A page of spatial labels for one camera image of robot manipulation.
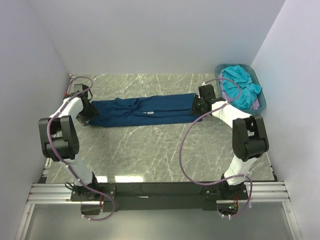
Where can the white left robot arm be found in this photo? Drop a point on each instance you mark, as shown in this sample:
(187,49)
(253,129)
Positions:
(59,140)

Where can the dark blue printed t-shirt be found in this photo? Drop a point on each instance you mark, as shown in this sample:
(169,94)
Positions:
(144,111)

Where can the black base crossbar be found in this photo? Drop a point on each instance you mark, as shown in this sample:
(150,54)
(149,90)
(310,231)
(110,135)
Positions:
(129,196)

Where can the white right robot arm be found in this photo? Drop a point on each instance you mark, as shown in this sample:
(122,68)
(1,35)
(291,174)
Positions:
(249,136)

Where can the turquoise t-shirt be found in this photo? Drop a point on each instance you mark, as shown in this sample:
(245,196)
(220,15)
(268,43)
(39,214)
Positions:
(232,70)

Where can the aluminium frame rail left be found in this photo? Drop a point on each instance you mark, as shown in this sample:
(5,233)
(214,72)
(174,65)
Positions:
(48,96)

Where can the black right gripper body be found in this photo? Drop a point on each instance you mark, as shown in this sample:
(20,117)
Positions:
(197,109)

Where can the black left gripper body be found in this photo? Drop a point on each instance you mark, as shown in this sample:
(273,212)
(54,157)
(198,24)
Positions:
(89,113)

